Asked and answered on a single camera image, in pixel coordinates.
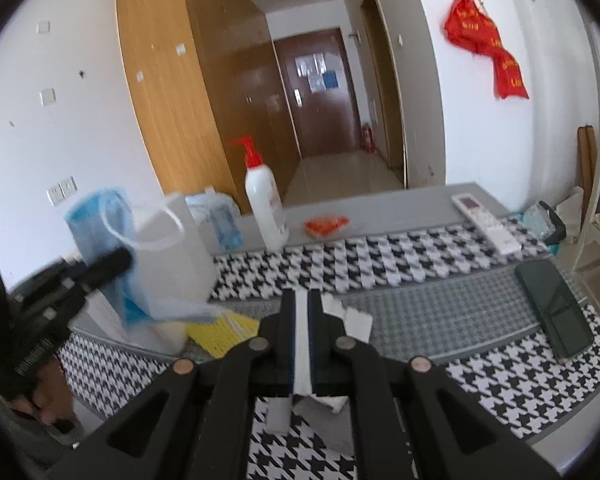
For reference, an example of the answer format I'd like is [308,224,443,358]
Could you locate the person left hand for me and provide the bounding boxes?
[24,356,74,426]

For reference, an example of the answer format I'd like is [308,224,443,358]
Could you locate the yellow sponge cloth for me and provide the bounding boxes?
[186,311,259,359]

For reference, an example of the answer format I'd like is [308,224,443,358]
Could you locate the white red pump bottle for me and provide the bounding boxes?
[230,136,289,252]

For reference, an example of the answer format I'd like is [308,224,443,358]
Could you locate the dark brown entrance door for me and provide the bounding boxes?
[274,28,361,158]

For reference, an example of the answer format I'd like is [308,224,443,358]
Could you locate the double wall socket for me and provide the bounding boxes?
[46,177,78,207]

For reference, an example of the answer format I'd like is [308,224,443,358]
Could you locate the white foam box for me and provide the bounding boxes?
[66,188,219,356]

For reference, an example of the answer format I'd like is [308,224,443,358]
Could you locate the white tissue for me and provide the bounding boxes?
[266,288,373,442]

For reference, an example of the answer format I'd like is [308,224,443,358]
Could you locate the orange snack packet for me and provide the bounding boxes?
[302,214,350,240]

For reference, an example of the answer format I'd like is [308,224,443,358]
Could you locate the wooden side door frame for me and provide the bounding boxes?
[360,0,408,188]

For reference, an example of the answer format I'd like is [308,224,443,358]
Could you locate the white remote control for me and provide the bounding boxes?
[451,193,521,256]

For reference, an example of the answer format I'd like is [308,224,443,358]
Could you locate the wooden wardrobe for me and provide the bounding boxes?
[116,0,300,214]

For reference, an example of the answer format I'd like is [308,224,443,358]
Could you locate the black smartphone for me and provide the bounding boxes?
[515,259,594,363]

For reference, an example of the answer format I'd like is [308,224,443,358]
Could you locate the houndstooth table cloth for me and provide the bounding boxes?
[54,181,600,480]

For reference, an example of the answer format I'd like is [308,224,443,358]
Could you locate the red fire extinguisher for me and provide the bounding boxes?
[361,122,376,154]

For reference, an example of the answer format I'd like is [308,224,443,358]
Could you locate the white wall switch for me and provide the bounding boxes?
[40,88,56,106]

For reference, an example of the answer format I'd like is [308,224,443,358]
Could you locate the blue spray bottle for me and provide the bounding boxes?
[185,186,244,252]

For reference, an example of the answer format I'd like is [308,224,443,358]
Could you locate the red hanging cloth bags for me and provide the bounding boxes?
[443,0,530,100]

